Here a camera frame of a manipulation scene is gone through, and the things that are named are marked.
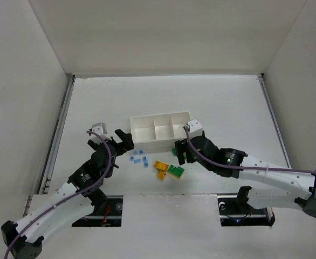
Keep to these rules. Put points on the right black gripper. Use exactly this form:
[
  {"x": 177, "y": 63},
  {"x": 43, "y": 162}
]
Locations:
[{"x": 181, "y": 150}]

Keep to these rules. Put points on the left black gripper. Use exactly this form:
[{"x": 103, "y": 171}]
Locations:
[{"x": 112, "y": 145}]

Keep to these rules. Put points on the yellow sloped lego brick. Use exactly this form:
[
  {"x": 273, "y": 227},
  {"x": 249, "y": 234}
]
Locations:
[{"x": 161, "y": 166}]

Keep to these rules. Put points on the small orange lego brick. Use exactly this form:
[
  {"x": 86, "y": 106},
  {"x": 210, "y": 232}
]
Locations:
[{"x": 161, "y": 175}]

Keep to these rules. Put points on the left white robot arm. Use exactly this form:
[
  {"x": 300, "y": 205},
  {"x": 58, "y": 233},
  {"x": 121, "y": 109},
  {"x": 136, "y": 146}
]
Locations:
[{"x": 79, "y": 196}]

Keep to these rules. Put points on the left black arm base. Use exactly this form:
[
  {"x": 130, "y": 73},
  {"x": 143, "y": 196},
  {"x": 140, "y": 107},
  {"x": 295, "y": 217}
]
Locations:
[{"x": 107, "y": 211}]

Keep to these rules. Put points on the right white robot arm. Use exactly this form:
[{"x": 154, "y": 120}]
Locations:
[{"x": 287, "y": 188}]

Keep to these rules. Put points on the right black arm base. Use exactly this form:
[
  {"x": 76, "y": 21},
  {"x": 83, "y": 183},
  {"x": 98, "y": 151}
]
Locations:
[{"x": 234, "y": 211}]

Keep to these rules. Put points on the green yellow stacked lego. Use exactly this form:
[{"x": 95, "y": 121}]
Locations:
[{"x": 175, "y": 171}]

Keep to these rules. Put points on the white three-compartment bin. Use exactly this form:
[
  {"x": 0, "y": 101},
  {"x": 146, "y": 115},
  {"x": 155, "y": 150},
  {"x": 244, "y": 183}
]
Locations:
[{"x": 158, "y": 131}]

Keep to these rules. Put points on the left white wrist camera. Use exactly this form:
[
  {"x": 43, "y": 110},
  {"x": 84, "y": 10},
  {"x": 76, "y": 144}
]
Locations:
[{"x": 99, "y": 129}]

